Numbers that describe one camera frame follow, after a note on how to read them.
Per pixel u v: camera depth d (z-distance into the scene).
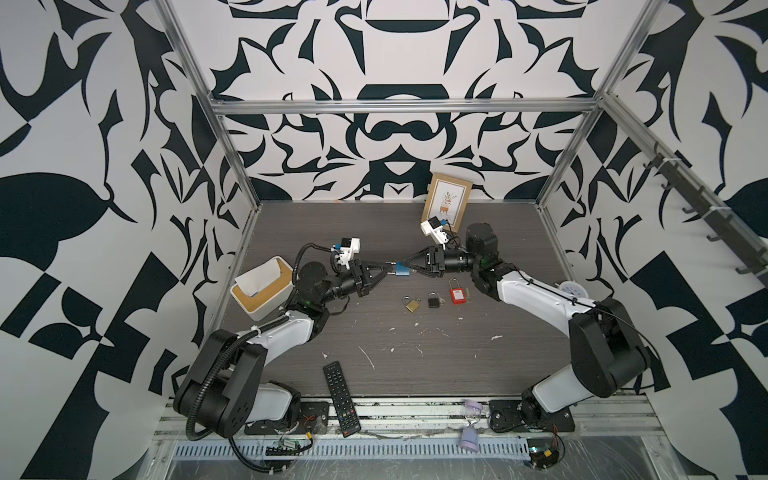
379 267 0.74
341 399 0.76
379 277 0.72
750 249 0.55
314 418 0.74
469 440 0.70
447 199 1.08
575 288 0.94
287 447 0.73
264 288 0.91
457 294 0.94
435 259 0.69
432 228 0.74
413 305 0.93
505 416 0.74
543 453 0.71
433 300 0.94
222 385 0.42
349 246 0.75
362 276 0.70
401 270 0.73
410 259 0.73
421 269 0.71
